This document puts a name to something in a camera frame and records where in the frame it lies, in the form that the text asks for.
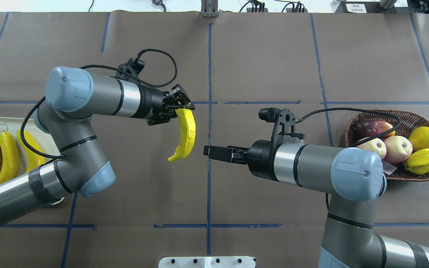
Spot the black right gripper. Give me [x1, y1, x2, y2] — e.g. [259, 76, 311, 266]
[204, 140, 277, 181]

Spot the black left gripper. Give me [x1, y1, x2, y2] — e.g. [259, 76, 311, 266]
[139, 84, 196, 125]

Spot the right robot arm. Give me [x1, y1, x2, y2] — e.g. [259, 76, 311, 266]
[204, 140, 429, 268]

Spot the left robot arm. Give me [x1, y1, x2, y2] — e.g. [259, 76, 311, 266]
[0, 66, 195, 226]

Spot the woven wicker basket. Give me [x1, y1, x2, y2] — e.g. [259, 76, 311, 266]
[344, 109, 429, 182]

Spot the red yellow apple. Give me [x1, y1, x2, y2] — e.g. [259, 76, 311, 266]
[383, 135, 413, 163]

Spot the yellow starfruit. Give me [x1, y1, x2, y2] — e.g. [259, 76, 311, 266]
[403, 148, 429, 175]

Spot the yellow lemon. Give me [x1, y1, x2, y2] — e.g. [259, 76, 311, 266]
[408, 127, 429, 151]

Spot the white bear tray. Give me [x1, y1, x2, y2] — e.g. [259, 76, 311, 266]
[0, 117, 60, 176]

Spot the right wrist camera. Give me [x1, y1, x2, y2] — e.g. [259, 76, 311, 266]
[258, 108, 305, 144]

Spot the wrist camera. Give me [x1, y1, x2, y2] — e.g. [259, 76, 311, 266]
[258, 108, 305, 144]
[115, 58, 145, 83]

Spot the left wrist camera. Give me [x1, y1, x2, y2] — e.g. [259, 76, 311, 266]
[115, 58, 145, 83]

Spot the white pedestal base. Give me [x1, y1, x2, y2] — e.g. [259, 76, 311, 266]
[158, 256, 257, 268]

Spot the aluminium frame post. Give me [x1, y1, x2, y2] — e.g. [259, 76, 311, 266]
[200, 0, 219, 17]

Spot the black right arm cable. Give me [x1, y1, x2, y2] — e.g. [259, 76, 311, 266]
[296, 107, 403, 209]

